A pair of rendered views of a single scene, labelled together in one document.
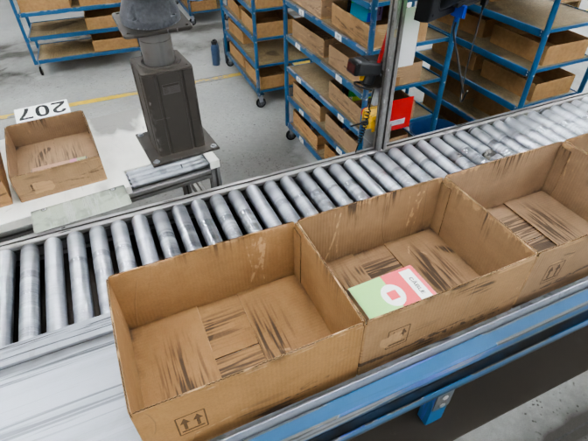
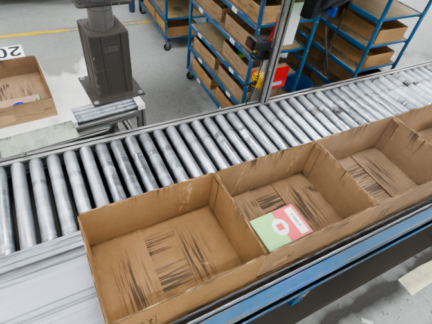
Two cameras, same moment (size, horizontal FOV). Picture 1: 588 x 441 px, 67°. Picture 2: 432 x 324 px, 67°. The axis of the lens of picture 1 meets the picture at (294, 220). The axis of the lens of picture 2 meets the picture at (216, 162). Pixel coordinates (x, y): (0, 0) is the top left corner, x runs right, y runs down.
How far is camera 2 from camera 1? 0.17 m
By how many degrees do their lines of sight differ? 9
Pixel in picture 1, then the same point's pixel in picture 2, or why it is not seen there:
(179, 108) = (116, 63)
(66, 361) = (44, 271)
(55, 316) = (26, 227)
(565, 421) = (368, 289)
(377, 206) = (270, 161)
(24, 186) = not seen: outside the picture
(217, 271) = (157, 206)
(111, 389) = (80, 293)
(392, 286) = (279, 220)
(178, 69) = (117, 33)
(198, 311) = (141, 233)
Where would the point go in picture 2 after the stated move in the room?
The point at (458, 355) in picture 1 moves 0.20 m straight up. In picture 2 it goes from (321, 269) to (350, 234)
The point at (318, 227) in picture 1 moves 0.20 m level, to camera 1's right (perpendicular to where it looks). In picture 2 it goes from (229, 175) to (291, 177)
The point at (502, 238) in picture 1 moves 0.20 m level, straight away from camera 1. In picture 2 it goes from (354, 189) to (366, 152)
